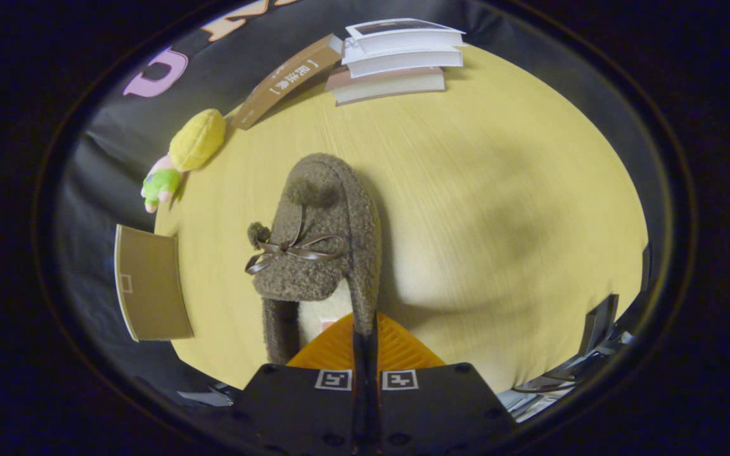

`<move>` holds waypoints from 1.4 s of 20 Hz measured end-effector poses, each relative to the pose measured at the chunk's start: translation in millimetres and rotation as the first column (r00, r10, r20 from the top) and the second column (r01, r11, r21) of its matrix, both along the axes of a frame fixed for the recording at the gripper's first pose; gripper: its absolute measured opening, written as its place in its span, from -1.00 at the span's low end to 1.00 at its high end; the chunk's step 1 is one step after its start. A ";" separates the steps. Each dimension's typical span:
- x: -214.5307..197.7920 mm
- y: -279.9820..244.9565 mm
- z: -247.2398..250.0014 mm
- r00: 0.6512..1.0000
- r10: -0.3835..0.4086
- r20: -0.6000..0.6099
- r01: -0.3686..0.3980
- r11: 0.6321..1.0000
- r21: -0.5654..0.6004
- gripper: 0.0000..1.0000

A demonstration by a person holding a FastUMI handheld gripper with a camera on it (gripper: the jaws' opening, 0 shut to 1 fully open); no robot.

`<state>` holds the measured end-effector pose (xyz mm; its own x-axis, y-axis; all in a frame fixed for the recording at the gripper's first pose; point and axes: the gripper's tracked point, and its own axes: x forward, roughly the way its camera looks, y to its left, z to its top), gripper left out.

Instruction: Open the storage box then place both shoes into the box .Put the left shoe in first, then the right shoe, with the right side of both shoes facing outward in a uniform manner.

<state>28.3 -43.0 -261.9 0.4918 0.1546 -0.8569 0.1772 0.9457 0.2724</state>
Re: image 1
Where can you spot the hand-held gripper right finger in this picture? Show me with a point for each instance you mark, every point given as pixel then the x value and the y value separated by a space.
pixel 431 411

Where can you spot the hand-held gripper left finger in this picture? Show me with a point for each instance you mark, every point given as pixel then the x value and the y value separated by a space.
pixel 301 411

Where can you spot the beige storage box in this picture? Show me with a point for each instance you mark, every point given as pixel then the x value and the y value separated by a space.
pixel 153 285

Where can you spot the brown fuzzy shoe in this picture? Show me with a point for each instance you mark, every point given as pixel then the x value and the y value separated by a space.
pixel 327 190

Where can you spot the pink and green plush toy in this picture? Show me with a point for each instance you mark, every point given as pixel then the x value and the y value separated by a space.
pixel 161 183

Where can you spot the yellow plush bread toy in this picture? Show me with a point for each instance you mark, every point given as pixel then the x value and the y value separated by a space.
pixel 197 140

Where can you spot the mauve cover book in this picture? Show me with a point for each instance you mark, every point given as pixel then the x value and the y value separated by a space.
pixel 390 87

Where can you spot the brown cover book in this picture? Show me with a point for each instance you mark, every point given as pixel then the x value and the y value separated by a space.
pixel 289 79

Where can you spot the black backdrop cloth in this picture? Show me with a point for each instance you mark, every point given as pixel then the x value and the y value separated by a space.
pixel 105 126

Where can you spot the white book with portrait cover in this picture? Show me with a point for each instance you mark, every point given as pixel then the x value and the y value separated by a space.
pixel 403 37

